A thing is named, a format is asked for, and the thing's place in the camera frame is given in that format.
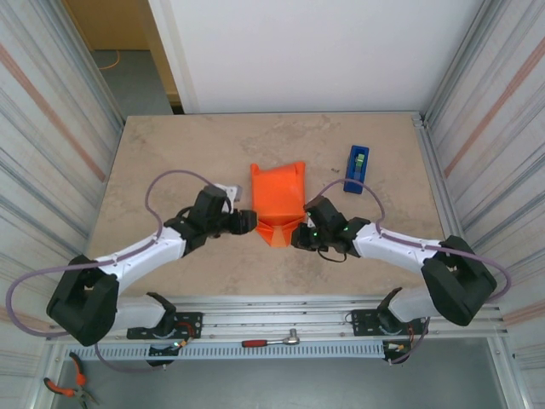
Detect orange-handled pliers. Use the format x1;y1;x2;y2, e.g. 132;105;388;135
43;351;101;406

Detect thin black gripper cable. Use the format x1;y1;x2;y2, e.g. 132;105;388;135
317;246;348;266

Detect orange wrapping paper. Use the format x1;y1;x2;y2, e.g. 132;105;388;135
249;160;308;249

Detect aluminium mounting rails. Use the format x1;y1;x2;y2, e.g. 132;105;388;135
45;295;511;345

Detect orange floor cable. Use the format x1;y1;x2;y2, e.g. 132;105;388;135
98;49;123;72

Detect aluminium side rail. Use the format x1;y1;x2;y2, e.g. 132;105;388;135
411;111;485;304

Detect red-handled ratchet wrench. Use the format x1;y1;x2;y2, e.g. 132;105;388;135
241;327;302;349

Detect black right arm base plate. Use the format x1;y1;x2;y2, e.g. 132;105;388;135
351;308;427;337

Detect black electronics bracket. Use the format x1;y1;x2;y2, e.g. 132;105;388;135
146;343;188;368
381;339;413;367

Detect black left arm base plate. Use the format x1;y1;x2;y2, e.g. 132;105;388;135
126;311;204;341

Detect red and black power wire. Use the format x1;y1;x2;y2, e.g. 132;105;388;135
385;324;415;354
172;320;202;349

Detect tan wooden door jamb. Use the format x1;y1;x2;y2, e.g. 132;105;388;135
146;0;185;115

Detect aluminium frame post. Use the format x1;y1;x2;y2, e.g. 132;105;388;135
59;0;127;133
423;0;486;124

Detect slotted grey cable duct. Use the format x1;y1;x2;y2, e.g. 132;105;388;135
63;340;387;361

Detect blue tape dispenser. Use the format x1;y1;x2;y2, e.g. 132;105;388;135
342;144;370;195

